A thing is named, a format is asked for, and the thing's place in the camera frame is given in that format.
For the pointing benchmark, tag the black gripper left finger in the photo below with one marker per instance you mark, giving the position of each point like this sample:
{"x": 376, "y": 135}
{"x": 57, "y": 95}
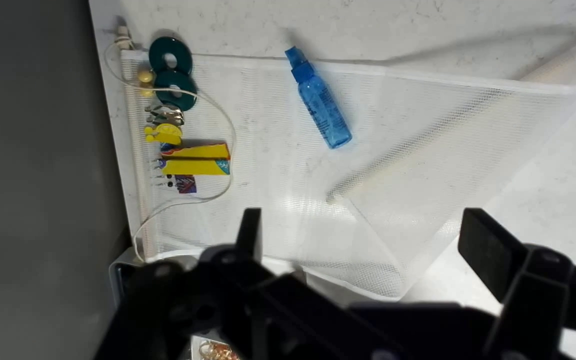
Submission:
{"x": 248, "y": 241}

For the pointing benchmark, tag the green tape rolls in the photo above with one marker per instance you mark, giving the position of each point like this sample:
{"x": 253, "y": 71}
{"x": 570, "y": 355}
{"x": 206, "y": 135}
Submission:
{"x": 173, "y": 72}

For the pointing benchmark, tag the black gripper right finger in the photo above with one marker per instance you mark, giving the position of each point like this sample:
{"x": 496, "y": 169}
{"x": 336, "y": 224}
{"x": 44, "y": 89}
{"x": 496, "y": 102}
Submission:
{"x": 490, "y": 251}

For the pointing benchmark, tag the yellow handled tool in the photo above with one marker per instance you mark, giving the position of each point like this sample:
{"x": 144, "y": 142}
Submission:
{"x": 178, "y": 156}

